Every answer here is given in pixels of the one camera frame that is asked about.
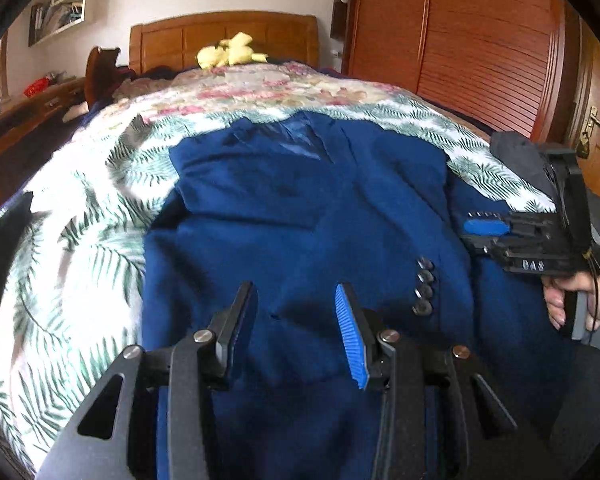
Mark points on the wooden desk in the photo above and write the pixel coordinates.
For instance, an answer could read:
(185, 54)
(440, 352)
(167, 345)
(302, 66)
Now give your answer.
(30, 125)

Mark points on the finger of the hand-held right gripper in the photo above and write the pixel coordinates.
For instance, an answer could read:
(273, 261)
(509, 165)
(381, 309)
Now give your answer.
(495, 247)
(485, 225)

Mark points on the wooden wardrobe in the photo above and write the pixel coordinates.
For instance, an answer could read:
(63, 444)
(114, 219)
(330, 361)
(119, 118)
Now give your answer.
(455, 35)

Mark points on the leaf print bed sheet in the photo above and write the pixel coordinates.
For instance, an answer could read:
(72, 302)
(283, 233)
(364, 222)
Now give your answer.
(80, 270)

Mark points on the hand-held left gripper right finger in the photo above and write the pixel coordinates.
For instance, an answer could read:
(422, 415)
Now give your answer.
(352, 335)

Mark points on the white wall shelf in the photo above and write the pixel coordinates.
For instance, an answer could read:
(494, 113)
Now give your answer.
(70, 5)

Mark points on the dark grey garment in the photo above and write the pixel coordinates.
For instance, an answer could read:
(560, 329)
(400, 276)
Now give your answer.
(520, 160)

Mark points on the red bowl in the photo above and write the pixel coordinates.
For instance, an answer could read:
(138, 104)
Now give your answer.
(35, 87)

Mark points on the black hanging tag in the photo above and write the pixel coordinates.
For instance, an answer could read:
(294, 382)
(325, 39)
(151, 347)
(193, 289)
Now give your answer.
(583, 146)

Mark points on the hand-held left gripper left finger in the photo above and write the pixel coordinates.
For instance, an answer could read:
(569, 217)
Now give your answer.
(240, 320)

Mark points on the wooden chair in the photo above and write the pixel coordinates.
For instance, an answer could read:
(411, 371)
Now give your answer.
(102, 75)

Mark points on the blue suit jacket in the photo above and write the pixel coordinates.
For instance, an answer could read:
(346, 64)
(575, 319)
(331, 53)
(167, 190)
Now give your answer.
(290, 240)

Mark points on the wooden bed headboard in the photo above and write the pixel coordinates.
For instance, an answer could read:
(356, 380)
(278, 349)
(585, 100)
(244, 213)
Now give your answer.
(180, 40)

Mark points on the yellow plush toy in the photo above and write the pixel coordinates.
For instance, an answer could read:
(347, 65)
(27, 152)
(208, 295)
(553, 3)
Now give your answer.
(230, 52)

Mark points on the person's right hand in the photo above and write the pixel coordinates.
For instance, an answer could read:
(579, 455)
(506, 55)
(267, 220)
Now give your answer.
(555, 305)

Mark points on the floral quilt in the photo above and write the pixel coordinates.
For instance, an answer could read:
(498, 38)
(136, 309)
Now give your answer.
(260, 87)

